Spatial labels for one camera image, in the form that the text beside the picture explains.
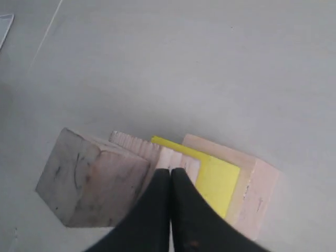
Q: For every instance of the medium wooden cube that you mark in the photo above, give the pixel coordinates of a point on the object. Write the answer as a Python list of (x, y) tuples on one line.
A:
[(159, 157)]

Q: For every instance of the yellow foam cube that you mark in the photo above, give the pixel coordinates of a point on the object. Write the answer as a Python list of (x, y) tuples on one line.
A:
[(216, 179)]

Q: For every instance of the small wooden cube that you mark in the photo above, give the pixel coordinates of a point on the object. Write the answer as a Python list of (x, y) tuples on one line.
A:
[(88, 182)]

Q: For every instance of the large wooden cube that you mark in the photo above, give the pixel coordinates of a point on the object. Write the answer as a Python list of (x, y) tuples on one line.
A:
[(256, 182)]

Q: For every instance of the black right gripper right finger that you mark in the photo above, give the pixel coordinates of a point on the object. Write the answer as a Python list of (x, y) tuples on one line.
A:
[(196, 226)]

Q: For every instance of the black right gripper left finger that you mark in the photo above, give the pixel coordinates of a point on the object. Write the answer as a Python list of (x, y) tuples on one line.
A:
[(147, 226)]

